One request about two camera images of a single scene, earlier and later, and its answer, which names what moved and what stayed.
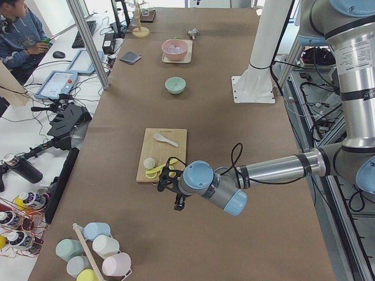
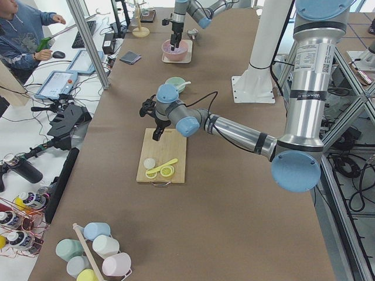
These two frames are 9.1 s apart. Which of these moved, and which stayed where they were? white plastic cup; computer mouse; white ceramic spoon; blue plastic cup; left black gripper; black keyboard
Moved: white ceramic spoon; left black gripper
Stayed: white plastic cup; black keyboard; blue plastic cup; computer mouse
